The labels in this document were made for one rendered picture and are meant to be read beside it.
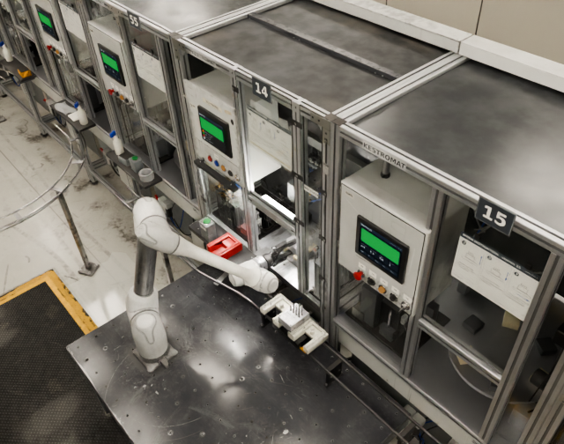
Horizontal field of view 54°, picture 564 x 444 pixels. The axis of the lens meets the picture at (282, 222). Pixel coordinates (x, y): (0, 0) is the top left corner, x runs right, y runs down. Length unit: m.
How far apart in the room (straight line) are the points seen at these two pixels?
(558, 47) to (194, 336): 4.10
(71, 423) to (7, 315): 1.11
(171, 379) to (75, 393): 1.08
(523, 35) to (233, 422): 4.38
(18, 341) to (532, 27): 4.97
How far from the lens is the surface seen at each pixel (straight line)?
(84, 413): 3.84
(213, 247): 3.18
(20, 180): 5.88
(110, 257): 4.69
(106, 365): 3.14
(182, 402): 2.91
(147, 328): 2.87
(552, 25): 5.68
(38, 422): 3.91
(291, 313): 2.84
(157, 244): 2.53
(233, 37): 2.87
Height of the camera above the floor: 3.13
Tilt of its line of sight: 42 degrees down
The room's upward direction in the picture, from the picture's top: 3 degrees counter-clockwise
